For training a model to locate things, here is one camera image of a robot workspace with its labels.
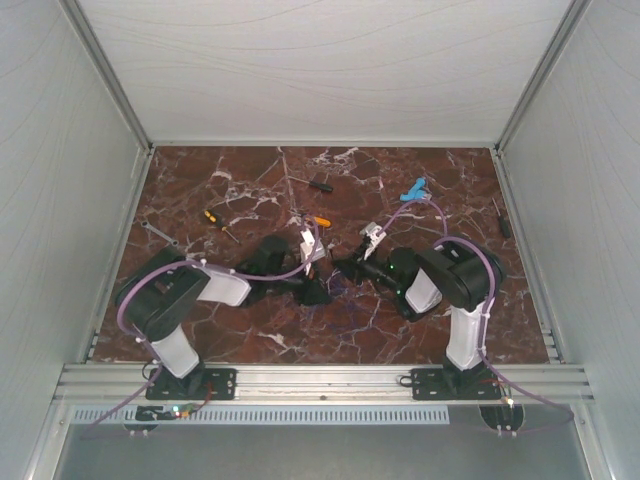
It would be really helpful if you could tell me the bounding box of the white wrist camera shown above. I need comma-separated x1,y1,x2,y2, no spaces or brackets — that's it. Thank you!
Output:
360,222,386,260
300,229,326,262

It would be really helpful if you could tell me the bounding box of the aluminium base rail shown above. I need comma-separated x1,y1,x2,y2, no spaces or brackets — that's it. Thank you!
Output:
53,363,594,404

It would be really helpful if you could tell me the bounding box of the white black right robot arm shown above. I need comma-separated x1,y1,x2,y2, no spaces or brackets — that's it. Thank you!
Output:
332,236,506,398

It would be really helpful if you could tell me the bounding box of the black yellow screwdriver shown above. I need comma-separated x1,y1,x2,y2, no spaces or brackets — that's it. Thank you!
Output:
204,209,241,245

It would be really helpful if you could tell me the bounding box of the black left mount plate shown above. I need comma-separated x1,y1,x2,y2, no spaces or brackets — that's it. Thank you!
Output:
145,367,238,401

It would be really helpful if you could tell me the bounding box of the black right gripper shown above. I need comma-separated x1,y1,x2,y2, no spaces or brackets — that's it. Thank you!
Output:
330,241,401,294

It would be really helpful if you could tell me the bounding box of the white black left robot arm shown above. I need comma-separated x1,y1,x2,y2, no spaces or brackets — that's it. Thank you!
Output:
115,230,331,398

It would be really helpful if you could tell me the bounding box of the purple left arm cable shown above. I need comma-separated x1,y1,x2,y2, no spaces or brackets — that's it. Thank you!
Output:
79,213,321,441

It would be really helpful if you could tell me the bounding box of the yellow handled screwdriver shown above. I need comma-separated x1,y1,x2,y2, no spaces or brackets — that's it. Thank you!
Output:
292,212,332,228

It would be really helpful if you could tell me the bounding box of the blue plastic connector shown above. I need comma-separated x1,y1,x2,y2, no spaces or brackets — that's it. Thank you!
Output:
399,177,432,202

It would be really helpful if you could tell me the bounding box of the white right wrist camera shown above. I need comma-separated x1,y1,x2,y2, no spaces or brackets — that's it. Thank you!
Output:
360,222,386,260

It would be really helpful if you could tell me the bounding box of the silver wrench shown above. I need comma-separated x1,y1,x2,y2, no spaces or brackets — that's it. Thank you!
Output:
141,221,179,246

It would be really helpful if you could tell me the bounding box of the grey slotted cable duct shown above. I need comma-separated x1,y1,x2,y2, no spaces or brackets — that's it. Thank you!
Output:
102,404,450,426

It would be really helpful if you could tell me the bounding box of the small black screwdriver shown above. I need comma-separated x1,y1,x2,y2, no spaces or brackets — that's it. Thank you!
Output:
492,199,512,239

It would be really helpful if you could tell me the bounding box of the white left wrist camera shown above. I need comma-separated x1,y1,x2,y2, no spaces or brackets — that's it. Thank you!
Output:
300,229,326,262

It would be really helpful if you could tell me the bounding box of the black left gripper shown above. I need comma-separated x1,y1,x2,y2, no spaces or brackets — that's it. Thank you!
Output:
266,257,332,307

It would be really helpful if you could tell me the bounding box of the black right mount plate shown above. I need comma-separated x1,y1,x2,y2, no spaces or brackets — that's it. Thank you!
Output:
397,367,478,401

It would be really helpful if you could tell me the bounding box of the black mount plate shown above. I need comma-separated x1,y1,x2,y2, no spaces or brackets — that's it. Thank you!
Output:
397,367,478,401
145,367,238,401

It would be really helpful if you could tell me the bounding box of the black handled screwdriver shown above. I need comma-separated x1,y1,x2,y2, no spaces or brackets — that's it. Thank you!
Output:
289,176,333,193

